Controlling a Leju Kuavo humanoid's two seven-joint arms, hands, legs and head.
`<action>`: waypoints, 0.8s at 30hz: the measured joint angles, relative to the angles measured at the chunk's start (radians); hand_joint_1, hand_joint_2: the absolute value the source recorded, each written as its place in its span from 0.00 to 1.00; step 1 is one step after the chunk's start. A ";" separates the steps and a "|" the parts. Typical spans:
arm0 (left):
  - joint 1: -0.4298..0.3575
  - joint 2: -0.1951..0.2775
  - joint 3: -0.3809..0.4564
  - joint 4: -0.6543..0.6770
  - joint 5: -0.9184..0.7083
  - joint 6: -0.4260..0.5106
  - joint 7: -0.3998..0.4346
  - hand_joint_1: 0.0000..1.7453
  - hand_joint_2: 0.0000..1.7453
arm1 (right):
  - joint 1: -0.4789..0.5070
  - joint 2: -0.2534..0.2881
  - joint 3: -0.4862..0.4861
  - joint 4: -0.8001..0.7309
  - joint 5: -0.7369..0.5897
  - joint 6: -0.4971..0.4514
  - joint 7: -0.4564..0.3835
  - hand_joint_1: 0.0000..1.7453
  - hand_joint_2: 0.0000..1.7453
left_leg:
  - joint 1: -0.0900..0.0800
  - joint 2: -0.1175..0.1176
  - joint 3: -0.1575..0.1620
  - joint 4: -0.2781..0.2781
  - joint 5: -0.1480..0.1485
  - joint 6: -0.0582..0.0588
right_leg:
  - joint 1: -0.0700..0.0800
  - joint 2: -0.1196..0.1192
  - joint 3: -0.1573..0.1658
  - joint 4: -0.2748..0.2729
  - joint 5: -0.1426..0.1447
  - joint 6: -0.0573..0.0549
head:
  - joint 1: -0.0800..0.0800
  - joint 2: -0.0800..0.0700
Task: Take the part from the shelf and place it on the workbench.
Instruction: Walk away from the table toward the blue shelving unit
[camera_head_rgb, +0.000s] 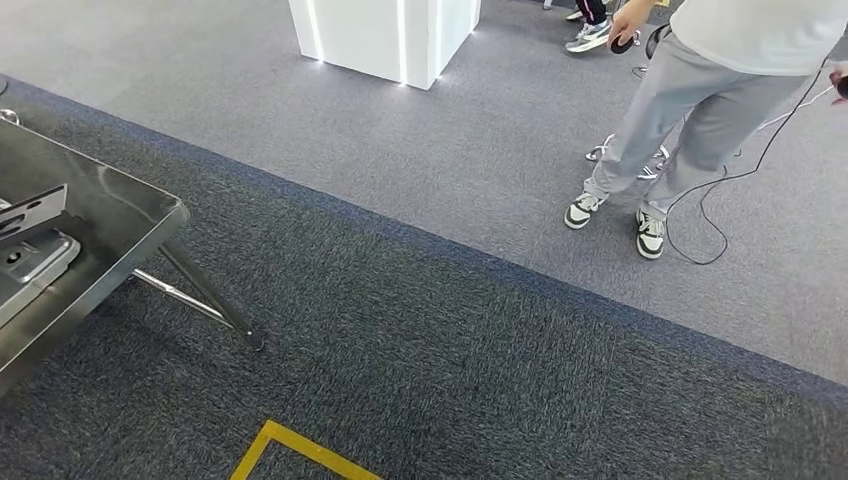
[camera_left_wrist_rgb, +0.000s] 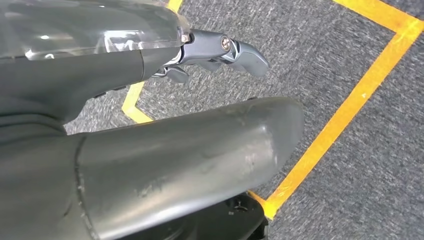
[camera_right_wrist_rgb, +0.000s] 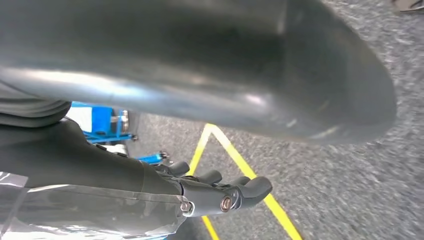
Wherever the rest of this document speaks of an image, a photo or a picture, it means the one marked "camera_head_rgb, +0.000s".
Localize black plastic plate frame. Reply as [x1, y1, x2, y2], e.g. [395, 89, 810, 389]
[0, 183, 70, 243]

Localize stainless steel workbench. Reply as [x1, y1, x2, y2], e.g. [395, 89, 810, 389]
[0, 115, 266, 399]

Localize chrome chair base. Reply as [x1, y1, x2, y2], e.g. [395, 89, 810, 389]
[586, 132, 670, 181]

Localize white illuminated pillar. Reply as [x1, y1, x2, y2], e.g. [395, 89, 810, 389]
[288, 0, 483, 91]

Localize person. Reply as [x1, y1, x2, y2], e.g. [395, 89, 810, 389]
[543, 0, 614, 54]
[563, 0, 848, 261]

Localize stamped metal panel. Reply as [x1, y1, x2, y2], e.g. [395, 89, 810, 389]
[0, 198, 82, 329]

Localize black controller cable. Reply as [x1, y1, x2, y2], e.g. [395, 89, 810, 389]
[664, 56, 833, 268]

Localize white cable with plug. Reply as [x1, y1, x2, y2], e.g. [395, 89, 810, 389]
[758, 86, 836, 132]

